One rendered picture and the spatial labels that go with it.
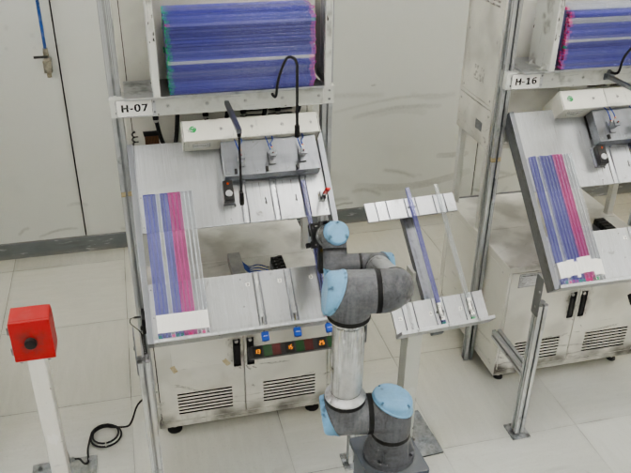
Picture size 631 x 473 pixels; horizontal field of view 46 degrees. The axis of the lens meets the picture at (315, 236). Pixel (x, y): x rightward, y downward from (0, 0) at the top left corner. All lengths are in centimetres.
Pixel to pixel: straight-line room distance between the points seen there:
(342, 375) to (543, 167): 132
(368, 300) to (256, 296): 73
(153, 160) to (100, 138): 157
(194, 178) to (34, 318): 71
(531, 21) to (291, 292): 142
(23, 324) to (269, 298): 80
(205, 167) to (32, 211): 192
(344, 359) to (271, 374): 106
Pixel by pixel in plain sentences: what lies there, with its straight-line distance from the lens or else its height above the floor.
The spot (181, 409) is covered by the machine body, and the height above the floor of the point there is 15.
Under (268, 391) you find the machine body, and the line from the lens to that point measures 309.
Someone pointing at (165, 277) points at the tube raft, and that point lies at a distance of 252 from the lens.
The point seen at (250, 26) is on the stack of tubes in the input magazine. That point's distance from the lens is 254.
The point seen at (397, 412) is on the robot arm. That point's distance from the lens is 213.
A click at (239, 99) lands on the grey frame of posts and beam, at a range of 264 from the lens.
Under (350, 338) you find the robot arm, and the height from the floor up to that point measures 102.
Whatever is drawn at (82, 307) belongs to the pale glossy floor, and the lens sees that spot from 403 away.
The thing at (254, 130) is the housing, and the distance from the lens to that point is 266.
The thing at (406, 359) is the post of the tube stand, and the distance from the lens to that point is 286.
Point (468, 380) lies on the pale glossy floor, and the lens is 349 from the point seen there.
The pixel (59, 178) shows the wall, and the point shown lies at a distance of 434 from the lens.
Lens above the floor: 219
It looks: 29 degrees down
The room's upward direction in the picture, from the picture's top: 1 degrees clockwise
